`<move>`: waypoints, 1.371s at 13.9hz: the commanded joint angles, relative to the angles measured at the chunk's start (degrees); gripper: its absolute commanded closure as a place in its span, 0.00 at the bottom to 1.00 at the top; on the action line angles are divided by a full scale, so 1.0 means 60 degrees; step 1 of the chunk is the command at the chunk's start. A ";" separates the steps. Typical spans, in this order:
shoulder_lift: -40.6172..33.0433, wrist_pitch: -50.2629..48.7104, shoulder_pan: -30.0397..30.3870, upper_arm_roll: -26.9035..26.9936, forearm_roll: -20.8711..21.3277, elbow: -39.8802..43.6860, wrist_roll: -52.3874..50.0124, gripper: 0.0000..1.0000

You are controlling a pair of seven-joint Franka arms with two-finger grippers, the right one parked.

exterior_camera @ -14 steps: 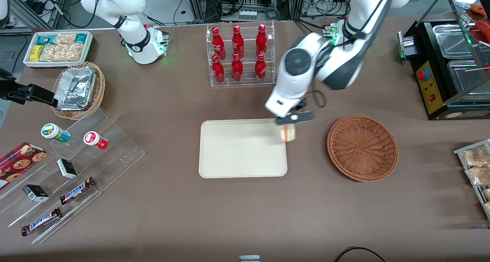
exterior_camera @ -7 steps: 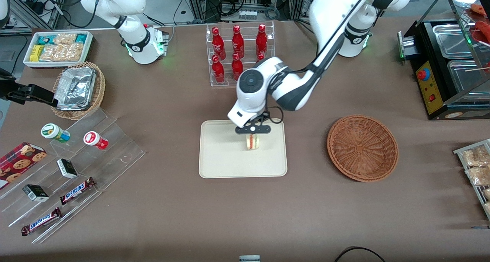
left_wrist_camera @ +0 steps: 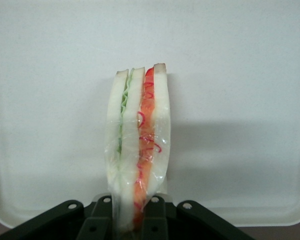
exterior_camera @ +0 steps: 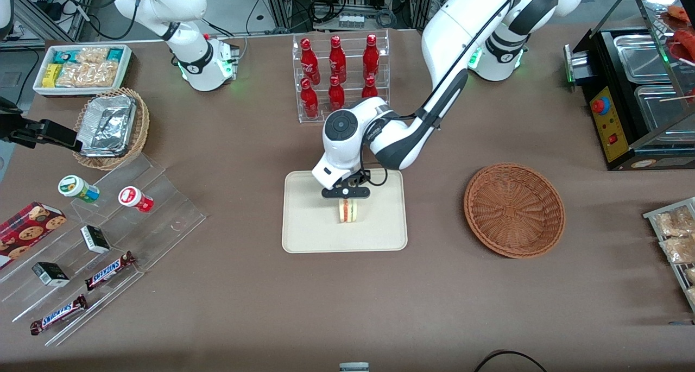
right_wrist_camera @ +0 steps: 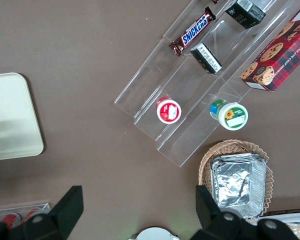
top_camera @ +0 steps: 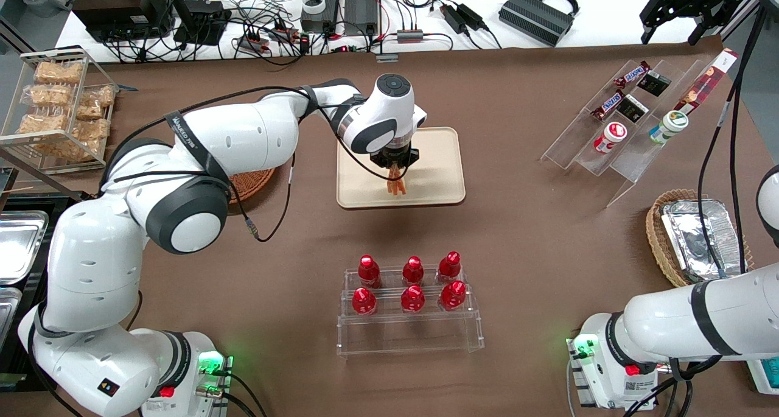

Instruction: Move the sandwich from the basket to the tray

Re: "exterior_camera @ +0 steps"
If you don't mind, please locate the tray of packaged snacks right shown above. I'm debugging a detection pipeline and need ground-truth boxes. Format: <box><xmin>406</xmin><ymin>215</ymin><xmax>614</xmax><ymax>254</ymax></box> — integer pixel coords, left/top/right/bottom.
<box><xmin>643</xmin><ymin>197</ymin><xmax>695</xmax><ymax>313</ymax></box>

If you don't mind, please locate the Snickers chocolate bar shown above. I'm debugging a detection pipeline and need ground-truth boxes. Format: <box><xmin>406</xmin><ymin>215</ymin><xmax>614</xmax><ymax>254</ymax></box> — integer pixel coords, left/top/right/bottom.
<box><xmin>30</xmin><ymin>294</ymin><xmax>89</xmax><ymax>336</ymax></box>
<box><xmin>85</xmin><ymin>251</ymin><xmax>136</xmax><ymax>291</ymax></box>

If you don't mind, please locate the red lid yogurt cup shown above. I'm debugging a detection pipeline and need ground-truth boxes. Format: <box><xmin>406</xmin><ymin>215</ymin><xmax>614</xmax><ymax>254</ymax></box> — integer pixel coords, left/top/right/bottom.
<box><xmin>118</xmin><ymin>186</ymin><xmax>154</xmax><ymax>213</ymax></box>

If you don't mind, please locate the black floor cable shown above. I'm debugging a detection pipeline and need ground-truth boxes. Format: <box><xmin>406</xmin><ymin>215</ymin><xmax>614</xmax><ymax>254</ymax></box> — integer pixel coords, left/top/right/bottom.
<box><xmin>474</xmin><ymin>350</ymin><xmax>549</xmax><ymax>372</ymax></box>

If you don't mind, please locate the white snack bin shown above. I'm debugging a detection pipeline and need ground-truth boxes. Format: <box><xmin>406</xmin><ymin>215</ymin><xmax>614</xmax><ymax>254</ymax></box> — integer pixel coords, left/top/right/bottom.
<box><xmin>33</xmin><ymin>44</ymin><xmax>132</xmax><ymax>97</ymax></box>

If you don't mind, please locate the triangle sandwich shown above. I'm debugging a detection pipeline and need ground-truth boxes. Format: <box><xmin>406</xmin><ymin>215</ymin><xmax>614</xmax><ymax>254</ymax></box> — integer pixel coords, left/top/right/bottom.
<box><xmin>338</xmin><ymin>199</ymin><xmax>361</xmax><ymax>224</ymax></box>

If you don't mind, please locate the large clear peanut snack bag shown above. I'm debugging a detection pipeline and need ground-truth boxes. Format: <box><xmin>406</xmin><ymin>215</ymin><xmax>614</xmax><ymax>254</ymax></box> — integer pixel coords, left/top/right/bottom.
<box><xmin>57</xmin><ymin>61</ymin><xmax>120</xmax><ymax>87</ymax></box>

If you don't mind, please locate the small dark green box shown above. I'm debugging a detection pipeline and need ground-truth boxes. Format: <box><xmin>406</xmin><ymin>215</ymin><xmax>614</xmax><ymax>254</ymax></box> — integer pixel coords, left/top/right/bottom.
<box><xmin>80</xmin><ymin>225</ymin><xmax>111</xmax><ymax>254</ymax></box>
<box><xmin>31</xmin><ymin>262</ymin><xmax>70</xmax><ymax>287</ymax></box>

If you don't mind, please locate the beige plastic tray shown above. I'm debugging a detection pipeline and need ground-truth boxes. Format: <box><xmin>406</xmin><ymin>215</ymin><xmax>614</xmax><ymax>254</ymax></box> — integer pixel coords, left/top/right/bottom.
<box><xmin>282</xmin><ymin>168</ymin><xmax>408</xmax><ymax>253</ymax></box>

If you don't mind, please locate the small clear peanut snack bag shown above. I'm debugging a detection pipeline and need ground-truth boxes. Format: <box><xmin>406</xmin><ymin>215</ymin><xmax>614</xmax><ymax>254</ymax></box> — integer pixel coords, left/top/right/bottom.
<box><xmin>76</xmin><ymin>47</ymin><xmax>109</xmax><ymax>64</ymax></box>

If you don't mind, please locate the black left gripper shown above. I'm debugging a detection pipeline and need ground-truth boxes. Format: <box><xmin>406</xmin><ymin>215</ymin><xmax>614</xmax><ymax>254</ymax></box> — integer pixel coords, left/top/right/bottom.
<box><xmin>321</xmin><ymin>169</ymin><xmax>372</xmax><ymax>205</ymax></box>

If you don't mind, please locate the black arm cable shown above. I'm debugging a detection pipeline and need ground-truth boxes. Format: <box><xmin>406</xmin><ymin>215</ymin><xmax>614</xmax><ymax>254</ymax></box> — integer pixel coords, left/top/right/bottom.
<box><xmin>356</xmin><ymin>0</ymin><xmax>522</xmax><ymax>188</ymax></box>

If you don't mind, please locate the green lid sunflower cup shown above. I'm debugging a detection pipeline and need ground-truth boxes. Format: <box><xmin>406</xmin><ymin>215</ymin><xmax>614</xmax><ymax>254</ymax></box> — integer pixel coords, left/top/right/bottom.
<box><xmin>58</xmin><ymin>175</ymin><xmax>100</xmax><ymax>203</ymax></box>

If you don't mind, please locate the clear acrylic bottle rack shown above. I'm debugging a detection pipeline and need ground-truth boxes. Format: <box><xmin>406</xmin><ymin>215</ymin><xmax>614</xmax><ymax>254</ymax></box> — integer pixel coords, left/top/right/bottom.
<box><xmin>292</xmin><ymin>30</ymin><xmax>390</xmax><ymax>124</ymax></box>

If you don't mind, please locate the black food warmer display case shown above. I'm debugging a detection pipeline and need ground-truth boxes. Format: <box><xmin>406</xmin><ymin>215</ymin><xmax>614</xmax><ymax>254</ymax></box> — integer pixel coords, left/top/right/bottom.
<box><xmin>564</xmin><ymin>0</ymin><xmax>695</xmax><ymax>172</ymax></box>

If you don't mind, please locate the brown wicker basket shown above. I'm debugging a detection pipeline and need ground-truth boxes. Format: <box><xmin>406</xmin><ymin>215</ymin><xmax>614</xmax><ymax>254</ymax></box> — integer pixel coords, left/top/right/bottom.
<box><xmin>464</xmin><ymin>162</ymin><xmax>565</xmax><ymax>259</ymax></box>

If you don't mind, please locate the red tartan cookie box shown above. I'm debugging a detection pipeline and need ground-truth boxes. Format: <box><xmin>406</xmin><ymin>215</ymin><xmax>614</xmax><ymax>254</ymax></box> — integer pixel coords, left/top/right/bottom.
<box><xmin>0</xmin><ymin>201</ymin><xmax>67</xmax><ymax>269</ymax></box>

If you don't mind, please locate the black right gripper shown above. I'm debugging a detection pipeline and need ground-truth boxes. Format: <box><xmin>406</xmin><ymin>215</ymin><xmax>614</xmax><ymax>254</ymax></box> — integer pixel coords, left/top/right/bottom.
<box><xmin>0</xmin><ymin>98</ymin><xmax>78</xmax><ymax>148</ymax></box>

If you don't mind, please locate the steel food pan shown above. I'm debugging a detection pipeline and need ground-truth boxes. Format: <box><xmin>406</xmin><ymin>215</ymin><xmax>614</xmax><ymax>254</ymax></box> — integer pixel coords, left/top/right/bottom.
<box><xmin>634</xmin><ymin>84</ymin><xmax>695</xmax><ymax>134</ymax></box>
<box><xmin>614</xmin><ymin>34</ymin><xmax>679</xmax><ymax>85</ymax></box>

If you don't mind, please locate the aluminium frame rack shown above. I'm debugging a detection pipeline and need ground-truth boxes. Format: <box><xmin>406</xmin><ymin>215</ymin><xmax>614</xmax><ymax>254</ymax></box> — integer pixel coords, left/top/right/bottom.
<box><xmin>263</xmin><ymin>0</ymin><xmax>435</xmax><ymax>33</ymax></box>

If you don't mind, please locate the silver foil tray stack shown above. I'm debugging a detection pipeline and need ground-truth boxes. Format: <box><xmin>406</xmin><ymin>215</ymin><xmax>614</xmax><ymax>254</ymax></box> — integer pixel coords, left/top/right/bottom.
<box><xmin>76</xmin><ymin>94</ymin><xmax>136</xmax><ymax>158</ymax></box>

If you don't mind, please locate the clear acrylic stepped shelf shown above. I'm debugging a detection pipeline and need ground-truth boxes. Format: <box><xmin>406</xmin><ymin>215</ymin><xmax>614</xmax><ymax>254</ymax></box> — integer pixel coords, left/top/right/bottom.
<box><xmin>0</xmin><ymin>154</ymin><xmax>207</xmax><ymax>346</ymax></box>

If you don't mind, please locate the light wicker basket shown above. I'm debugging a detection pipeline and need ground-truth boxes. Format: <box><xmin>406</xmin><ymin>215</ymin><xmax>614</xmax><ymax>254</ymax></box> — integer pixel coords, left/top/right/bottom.
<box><xmin>73</xmin><ymin>87</ymin><xmax>150</xmax><ymax>171</ymax></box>

